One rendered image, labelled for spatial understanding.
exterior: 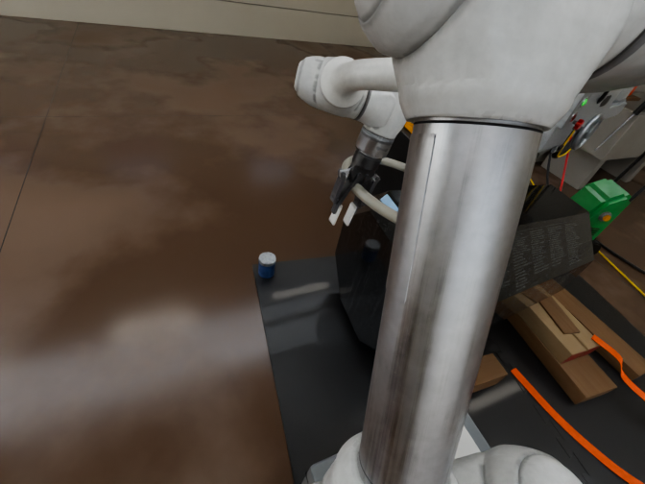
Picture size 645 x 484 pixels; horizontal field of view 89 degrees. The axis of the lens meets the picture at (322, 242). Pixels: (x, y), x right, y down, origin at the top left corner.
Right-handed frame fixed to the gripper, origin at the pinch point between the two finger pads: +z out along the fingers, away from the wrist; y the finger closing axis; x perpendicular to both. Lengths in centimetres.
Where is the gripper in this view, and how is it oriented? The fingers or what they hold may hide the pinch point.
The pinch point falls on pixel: (342, 214)
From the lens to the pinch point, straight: 99.5
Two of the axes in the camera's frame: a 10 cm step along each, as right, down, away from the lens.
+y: 8.6, 0.1, 5.0
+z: -3.3, 7.7, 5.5
